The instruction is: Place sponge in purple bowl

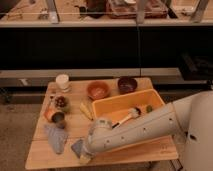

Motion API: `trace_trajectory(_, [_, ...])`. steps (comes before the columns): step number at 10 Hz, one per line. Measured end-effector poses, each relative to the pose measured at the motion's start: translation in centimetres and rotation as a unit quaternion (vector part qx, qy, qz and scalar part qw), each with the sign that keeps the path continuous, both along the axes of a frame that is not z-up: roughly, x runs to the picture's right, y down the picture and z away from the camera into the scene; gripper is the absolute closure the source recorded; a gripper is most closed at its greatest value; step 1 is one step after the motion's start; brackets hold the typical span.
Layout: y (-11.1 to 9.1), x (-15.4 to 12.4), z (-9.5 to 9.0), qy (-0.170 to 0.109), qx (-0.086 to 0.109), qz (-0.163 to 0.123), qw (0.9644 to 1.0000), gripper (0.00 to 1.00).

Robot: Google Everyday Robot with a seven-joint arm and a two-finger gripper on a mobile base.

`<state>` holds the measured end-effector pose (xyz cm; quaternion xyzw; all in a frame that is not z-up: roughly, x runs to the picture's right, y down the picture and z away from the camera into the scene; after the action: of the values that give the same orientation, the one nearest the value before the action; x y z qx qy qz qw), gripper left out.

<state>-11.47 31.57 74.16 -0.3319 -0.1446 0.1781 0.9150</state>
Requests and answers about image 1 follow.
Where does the blue sponge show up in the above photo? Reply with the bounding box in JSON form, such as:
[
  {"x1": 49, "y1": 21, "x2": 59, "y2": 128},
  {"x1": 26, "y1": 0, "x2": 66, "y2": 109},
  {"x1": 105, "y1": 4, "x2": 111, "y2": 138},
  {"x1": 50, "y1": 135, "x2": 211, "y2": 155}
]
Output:
[{"x1": 71, "y1": 139, "x2": 83, "y2": 157}]

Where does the yellow plastic bin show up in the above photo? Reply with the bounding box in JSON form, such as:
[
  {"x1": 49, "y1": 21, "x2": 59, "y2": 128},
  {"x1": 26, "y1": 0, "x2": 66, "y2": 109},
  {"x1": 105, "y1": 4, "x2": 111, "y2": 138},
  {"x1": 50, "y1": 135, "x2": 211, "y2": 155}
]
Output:
[{"x1": 92, "y1": 89, "x2": 164, "y2": 124}]

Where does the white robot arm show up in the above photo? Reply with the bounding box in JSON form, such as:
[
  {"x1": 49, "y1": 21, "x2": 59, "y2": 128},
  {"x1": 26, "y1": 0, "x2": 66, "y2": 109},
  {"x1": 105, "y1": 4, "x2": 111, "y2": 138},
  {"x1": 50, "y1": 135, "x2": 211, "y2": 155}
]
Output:
[{"x1": 80, "y1": 91, "x2": 213, "y2": 171}]

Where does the orange bowl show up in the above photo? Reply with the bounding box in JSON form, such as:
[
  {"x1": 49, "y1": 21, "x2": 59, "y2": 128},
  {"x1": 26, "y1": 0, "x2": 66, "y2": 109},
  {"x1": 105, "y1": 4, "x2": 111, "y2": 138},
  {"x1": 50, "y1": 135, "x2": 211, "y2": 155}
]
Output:
[{"x1": 87, "y1": 81, "x2": 110, "y2": 100}]

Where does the grey cloth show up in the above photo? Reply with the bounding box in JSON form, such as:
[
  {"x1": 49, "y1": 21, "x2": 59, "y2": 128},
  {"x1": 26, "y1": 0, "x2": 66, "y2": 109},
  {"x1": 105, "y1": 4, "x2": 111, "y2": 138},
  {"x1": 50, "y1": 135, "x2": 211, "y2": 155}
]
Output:
[{"x1": 44, "y1": 125, "x2": 68, "y2": 154}]

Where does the orange metal can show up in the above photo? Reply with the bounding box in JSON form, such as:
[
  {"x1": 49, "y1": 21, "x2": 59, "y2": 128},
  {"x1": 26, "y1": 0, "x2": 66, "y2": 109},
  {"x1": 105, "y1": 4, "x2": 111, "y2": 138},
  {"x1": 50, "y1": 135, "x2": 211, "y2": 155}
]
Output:
[{"x1": 44, "y1": 108, "x2": 66, "y2": 129}]

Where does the white cup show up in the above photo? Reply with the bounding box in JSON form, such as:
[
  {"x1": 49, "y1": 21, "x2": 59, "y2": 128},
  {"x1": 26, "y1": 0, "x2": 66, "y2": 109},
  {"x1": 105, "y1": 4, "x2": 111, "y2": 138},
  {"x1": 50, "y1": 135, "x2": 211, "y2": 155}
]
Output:
[{"x1": 55, "y1": 74, "x2": 70, "y2": 92}]

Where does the dish brush black handle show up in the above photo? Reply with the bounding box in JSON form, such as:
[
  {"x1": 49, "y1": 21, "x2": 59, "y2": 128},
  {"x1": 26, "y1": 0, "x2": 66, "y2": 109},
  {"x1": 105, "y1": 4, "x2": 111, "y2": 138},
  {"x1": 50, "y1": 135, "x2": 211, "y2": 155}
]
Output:
[{"x1": 113, "y1": 107, "x2": 141, "y2": 128}]

